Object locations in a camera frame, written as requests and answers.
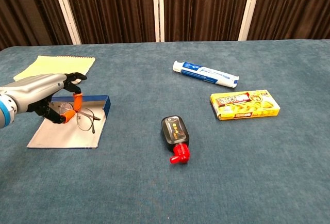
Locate white partition frame post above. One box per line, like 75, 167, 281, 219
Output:
50, 0, 83, 45
238, 0, 259, 41
152, 0, 166, 43

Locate white blue toothpaste tube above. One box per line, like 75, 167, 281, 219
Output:
172, 60, 240, 89

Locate black and red car key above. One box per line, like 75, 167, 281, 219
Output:
161, 115, 191, 165

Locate black eyeglasses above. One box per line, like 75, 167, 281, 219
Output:
58, 102, 102, 134

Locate dark brown curtain panel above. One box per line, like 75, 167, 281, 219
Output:
163, 0, 253, 42
247, 0, 330, 41
0, 0, 73, 51
61, 0, 157, 44

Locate yellow snack box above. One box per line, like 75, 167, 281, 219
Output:
210, 89, 281, 121

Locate blue table mat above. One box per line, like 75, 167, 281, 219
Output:
0, 39, 330, 224

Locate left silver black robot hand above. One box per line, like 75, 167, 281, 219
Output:
0, 72, 88, 124

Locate blue and white box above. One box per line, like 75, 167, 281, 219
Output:
26, 94, 111, 149

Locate yellow spiral notepad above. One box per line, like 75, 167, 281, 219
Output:
13, 55, 96, 82

